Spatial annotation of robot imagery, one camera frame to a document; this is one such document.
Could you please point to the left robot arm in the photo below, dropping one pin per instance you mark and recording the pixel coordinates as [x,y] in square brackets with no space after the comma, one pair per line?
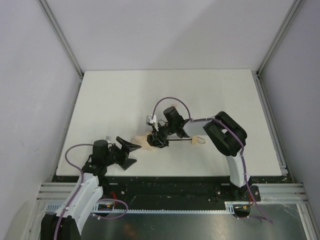
[68,221]

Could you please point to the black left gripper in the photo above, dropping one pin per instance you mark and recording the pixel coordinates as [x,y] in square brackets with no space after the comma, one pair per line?
[119,153]

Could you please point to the beige folding umbrella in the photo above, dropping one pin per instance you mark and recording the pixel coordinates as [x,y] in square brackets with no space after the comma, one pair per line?
[172,130]

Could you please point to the aluminium corner post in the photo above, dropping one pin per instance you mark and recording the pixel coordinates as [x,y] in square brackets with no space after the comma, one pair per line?
[280,34]
[60,36]

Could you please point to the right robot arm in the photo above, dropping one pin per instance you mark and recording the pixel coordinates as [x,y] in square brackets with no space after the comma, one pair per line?
[226,134]

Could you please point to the right aluminium corner post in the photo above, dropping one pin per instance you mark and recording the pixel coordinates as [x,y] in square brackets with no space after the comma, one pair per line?
[280,34]

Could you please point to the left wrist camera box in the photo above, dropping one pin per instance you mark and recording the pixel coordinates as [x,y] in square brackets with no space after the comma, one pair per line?
[108,139]

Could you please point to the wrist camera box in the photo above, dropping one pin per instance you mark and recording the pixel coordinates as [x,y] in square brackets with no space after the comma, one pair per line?
[108,139]
[151,120]

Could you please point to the left aluminium corner post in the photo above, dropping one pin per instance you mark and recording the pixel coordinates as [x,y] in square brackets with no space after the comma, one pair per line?
[60,36]

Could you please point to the grey slotted cable duct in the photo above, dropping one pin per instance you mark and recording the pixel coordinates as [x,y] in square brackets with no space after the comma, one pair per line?
[228,208]

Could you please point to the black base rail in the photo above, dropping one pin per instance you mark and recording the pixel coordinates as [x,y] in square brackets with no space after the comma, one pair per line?
[184,193]

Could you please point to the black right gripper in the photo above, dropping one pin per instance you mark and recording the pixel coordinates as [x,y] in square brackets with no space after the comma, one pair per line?
[160,133]

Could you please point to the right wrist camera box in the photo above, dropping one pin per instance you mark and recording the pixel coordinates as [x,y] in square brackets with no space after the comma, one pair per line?
[151,120]

